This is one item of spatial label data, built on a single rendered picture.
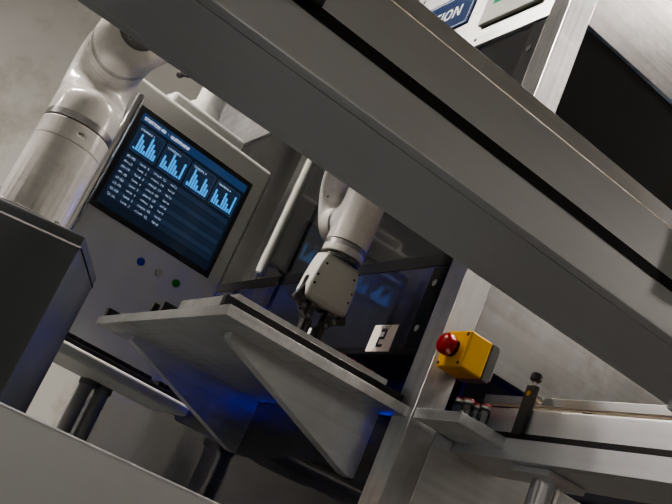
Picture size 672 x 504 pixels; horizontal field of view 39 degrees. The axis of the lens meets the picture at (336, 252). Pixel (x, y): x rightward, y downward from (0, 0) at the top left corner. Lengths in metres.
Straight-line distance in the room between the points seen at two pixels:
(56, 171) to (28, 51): 4.15
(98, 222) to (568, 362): 1.25
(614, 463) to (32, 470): 1.05
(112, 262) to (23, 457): 1.94
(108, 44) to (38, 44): 4.10
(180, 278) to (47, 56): 3.24
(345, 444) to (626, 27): 1.11
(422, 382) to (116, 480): 1.16
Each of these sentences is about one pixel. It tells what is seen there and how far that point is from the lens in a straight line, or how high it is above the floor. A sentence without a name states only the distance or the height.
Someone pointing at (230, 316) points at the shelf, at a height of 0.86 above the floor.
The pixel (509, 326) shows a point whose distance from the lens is 1.87.
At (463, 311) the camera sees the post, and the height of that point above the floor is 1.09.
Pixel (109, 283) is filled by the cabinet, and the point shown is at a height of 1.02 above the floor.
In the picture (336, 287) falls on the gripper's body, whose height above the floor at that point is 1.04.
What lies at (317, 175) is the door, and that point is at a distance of 2.66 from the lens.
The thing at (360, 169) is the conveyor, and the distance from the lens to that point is 0.79.
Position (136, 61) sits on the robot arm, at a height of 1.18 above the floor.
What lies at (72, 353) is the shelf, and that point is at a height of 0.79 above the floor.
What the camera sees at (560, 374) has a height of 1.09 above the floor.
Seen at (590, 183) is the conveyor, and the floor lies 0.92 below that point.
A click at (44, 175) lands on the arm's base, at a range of 1.59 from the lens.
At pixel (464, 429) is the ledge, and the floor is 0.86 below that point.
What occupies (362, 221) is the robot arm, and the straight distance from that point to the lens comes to 1.81.
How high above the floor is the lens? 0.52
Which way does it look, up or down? 19 degrees up
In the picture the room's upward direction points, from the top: 24 degrees clockwise
